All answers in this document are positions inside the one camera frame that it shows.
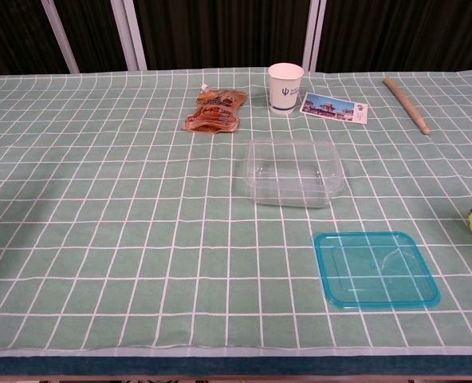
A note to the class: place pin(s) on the black pleated curtain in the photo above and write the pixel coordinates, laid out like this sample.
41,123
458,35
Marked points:
220,32

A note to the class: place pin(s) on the blue plastic lid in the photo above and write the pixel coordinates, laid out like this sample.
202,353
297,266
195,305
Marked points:
375,271

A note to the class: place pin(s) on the clear plastic container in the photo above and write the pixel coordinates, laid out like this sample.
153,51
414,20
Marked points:
292,175

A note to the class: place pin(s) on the photo postcard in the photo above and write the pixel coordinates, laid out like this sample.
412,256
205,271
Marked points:
331,107

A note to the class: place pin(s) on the white paper cup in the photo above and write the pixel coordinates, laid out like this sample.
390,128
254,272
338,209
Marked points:
285,91

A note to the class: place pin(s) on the green checked tablecloth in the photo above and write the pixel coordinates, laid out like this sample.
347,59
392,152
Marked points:
100,199

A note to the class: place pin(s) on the white frame post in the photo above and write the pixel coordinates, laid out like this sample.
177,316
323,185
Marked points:
60,40
313,36
129,40

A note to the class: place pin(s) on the orange sauce pouch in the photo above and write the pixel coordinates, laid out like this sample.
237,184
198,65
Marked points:
216,111

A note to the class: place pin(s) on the wooden rolling pin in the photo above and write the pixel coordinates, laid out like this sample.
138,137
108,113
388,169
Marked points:
405,104

